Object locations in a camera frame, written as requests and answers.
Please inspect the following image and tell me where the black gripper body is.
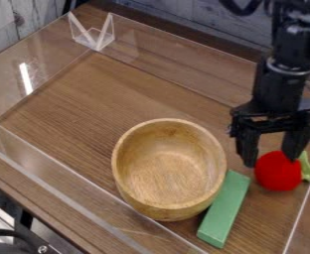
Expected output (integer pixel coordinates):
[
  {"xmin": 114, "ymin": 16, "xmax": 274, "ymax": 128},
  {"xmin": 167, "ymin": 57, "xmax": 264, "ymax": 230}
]
[{"xmin": 230, "ymin": 58, "xmax": 310, "ymax": 138}]

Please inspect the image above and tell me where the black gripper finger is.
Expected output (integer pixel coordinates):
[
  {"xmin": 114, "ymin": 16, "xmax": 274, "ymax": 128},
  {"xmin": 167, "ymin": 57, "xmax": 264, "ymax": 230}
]
[
  {"xmin": 234, "ymin": 128, "xmax": 261, "ymax": 168},
  {"xmin": 281, "ymin": 127, "xmax": 310, "ymax": 161}
]

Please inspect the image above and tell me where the red plush strawberry toy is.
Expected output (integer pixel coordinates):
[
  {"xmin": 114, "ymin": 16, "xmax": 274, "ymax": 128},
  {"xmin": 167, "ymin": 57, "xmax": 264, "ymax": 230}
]
[{"xmin": 254, "ymin": 151, "xmax": 310, "ymax": 191}]

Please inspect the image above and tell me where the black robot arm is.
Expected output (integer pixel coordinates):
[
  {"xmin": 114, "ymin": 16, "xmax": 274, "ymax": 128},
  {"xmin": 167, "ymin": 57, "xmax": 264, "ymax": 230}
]
[{"xmin": 219, "ymin": 0, "xmax": 310, "ymax": 168}]

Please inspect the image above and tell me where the wooden bowl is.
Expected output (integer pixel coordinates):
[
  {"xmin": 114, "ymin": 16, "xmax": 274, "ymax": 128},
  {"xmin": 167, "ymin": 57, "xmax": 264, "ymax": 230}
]
[{"xmin": 111, "ymin": 118, "xmax": 227, "ymax": 221}]

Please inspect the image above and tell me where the green rectangular block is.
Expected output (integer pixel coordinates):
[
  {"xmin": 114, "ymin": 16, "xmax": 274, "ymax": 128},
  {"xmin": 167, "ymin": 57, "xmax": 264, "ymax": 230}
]
[{"xmin": 197, "ymin": 170, "xmax": 250, "ymax": 249}]

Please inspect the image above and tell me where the clear acrylic enclosure wall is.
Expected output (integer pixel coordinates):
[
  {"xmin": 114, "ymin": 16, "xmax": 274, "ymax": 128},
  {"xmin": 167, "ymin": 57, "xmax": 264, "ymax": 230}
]
[{"xmin": 0, "ymin": 14, "xmax": 305, "ymax": 254}]

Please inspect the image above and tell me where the clear acrylic corner bracket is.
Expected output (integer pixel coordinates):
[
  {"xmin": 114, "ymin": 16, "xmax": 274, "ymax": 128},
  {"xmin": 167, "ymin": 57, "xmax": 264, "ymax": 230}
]
[{"xmin": 68, "ymin": 13, "xmax": 115, "ymax": 52}]

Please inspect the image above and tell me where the black metal table frame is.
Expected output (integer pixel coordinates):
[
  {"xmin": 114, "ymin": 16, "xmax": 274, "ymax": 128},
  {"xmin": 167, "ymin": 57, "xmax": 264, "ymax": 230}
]
[{"xmin": 12, "ymin": 207, "xmax": 64, "ymax": 254}]

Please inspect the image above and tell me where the black cable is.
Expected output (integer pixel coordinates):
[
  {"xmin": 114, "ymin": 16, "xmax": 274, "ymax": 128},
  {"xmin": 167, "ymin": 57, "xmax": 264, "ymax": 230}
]
[{"xmin": 0, "ymin": 228, "xmax": 33, "ymax": 254}]

